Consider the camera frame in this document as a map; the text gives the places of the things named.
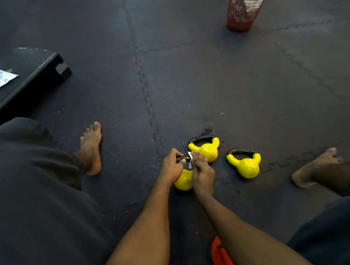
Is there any orange plastic object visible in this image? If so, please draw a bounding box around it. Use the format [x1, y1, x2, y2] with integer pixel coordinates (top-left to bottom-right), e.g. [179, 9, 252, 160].
[188, 235, 241, 265]

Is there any person's leg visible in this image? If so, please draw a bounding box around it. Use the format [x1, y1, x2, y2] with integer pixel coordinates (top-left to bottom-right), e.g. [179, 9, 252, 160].
[0, 116, 120, 265]
[286, 158, 350, 265]

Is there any person's left foot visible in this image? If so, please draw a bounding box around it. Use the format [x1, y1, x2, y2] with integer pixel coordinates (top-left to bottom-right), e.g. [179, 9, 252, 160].
[73, 121, 104, 176]

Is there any red mesh waste bin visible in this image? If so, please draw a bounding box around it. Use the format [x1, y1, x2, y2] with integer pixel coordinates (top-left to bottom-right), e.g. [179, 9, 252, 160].
[226, 0, 266, 33]

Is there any person's foot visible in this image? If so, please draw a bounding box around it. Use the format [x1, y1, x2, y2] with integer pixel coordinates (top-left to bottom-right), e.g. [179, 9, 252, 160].
[73, 121, 104, 176]
[291, 146, 344, 190]

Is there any black step platform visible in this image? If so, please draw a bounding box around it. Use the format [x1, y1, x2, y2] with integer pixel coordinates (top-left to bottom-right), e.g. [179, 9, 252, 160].
[0, 47, 73, 131]

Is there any white printed packet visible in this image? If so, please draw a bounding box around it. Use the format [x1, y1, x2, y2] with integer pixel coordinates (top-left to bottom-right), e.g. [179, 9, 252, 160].
[0, 68, 19, 91]

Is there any person's left leg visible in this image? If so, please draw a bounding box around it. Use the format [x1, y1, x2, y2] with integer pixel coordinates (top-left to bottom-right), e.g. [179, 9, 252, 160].
[0, 116, 120, 265]

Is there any person's right forearm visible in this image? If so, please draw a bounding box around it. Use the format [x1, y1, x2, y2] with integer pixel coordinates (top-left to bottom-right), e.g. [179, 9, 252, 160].
[193, 193, 329, 265]

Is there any person's right hand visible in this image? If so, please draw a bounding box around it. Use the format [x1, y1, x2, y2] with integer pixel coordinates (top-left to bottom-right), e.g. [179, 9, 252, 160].
[189, 151, 217, 199]

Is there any person's right foot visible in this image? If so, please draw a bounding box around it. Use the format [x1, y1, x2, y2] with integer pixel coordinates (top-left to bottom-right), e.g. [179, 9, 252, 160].
[291, 146, 344, 190]

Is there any person's left hand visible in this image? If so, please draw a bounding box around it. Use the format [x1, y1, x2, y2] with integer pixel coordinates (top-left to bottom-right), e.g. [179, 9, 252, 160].
[157, 148, 188, 189]

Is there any person's right leg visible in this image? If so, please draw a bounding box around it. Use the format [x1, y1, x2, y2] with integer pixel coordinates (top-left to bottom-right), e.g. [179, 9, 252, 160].
[286, 158, 350, 265]

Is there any yellow kettlebell with black handle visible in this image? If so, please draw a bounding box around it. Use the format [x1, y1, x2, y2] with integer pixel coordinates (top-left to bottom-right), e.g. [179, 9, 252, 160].
[174, 156, 195, 192]
[187, 134, 221, 163]
[225, 148, 262, 180]

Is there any person's left forearm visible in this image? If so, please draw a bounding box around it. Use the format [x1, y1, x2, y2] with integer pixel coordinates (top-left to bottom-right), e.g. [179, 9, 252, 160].
[103, 179, 174, 265]

